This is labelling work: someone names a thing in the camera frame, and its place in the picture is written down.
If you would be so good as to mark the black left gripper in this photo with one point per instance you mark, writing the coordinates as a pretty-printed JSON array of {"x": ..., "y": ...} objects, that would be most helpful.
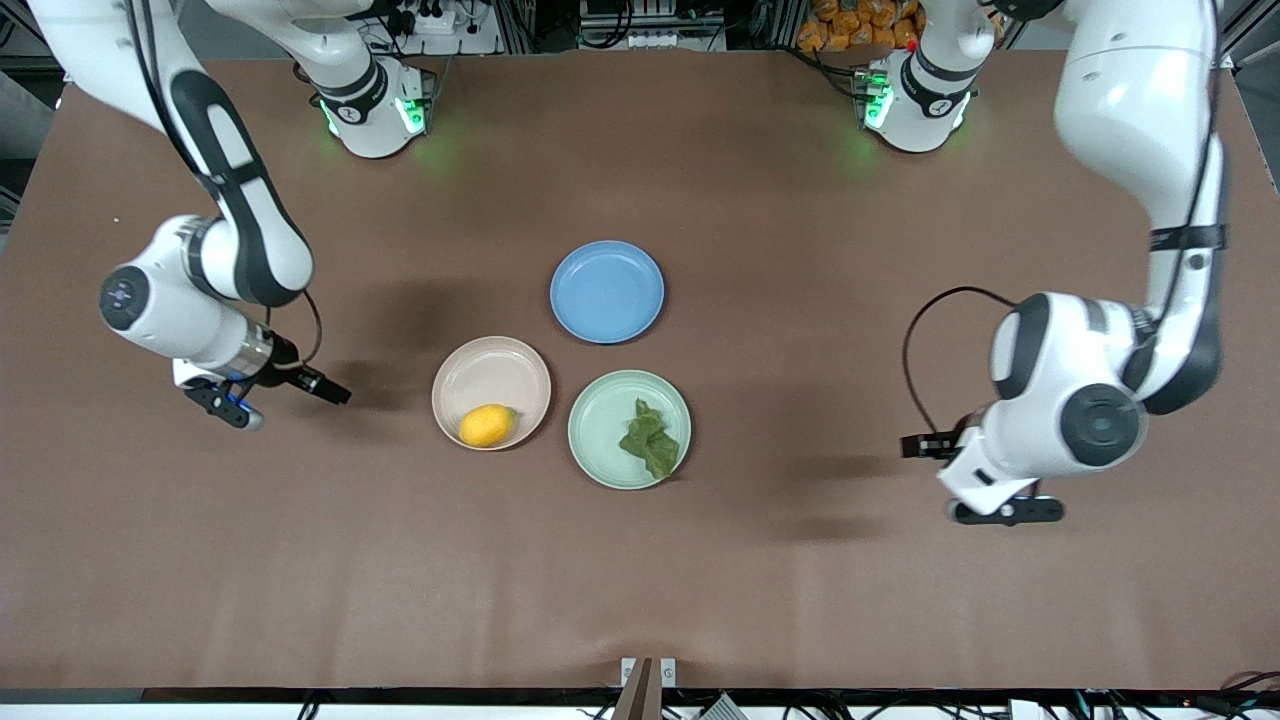
[{"x": 940, "y": 443}]

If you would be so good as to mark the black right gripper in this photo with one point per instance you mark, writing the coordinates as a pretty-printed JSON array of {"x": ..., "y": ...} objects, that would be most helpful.
[{"x": 289, "y": 371}]

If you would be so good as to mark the yellow lemon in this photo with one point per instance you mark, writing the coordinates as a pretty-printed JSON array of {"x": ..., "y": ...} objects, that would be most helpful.
[{"x": 487, "y": 425}]

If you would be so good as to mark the green lettuce leaf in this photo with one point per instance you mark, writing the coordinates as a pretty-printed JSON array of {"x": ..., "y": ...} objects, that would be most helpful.
[{"x": 650, "y": 440}]

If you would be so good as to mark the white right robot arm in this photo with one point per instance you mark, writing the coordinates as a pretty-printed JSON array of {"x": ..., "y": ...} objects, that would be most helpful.
[{"x": 180, "y": 315}]

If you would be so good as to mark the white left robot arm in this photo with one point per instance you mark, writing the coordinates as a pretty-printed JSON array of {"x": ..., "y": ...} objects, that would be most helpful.
[{"x": 1130, "y": 100}]

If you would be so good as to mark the beige plate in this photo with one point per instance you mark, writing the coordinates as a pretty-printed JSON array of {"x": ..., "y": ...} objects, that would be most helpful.
[{"x": 495, "y": 375}]

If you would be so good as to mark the mint green plate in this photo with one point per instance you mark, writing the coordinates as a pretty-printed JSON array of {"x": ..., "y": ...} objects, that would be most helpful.
[{"x": 600, "y": 430}]

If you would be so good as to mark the blue plate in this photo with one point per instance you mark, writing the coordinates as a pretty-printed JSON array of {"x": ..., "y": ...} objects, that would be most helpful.
[{"x": 607, "y": 292}]

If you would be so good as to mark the white power strip with plugs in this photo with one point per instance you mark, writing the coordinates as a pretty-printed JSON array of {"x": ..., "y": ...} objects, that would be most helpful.
[{"x": 480, "y": 40}]

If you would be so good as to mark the bag of oranges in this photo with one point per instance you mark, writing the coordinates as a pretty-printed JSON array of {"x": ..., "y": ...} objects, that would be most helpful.
[{"x": 850, "y": 25}]

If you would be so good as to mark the slim white power strip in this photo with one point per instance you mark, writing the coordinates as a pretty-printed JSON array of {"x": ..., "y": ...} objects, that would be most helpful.
[{"x": 670, "y": 40}]

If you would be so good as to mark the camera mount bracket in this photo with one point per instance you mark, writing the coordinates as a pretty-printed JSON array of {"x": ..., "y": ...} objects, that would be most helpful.
[{"x": 647, "y": 685}]

